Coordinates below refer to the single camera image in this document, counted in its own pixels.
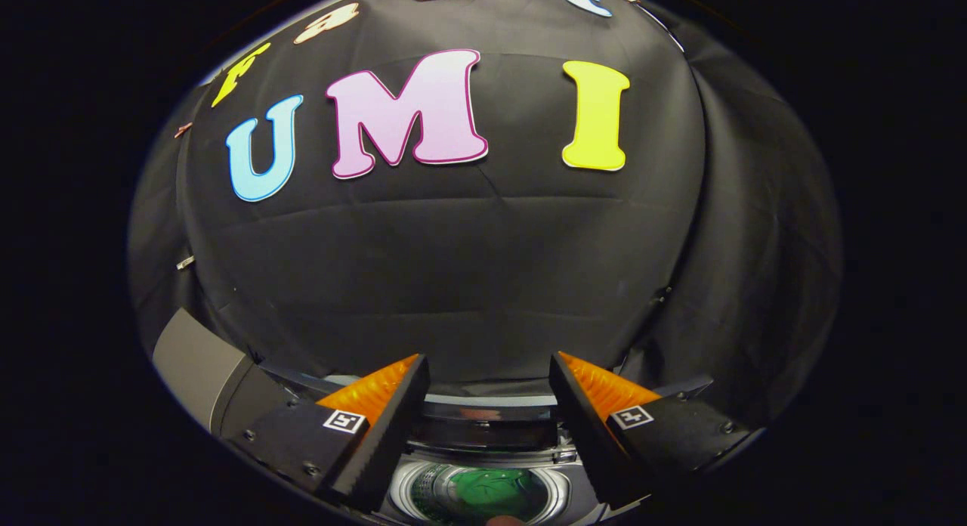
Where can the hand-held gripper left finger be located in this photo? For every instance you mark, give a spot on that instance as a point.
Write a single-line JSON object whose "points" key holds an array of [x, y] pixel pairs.
{"points": [[381, 443]]}

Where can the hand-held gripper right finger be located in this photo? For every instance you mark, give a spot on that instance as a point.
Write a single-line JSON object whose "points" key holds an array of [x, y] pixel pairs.
{"points": [[593, 443]]}

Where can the dark washing machine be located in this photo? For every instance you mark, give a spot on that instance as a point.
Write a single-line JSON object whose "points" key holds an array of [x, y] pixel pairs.
{"points": [[408, 484]]}

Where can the dark washing machine lid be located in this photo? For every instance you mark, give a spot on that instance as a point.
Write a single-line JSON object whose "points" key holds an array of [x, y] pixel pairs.
{"points": [[483, 431]]}

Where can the green polo shirt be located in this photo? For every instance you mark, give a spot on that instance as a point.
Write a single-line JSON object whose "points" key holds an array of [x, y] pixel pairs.
{"points": [[498, 492]]}

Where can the grey cabinet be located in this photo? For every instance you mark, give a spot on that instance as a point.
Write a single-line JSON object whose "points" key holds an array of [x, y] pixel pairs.
{"points": [[200, 367]]}

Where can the small white clip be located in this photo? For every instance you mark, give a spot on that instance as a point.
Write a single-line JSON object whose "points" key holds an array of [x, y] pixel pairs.
{"points": [[185, 262]]}

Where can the small red clip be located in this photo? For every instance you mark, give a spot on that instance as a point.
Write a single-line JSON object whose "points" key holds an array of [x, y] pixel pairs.
{"points": [[183, 130]]}

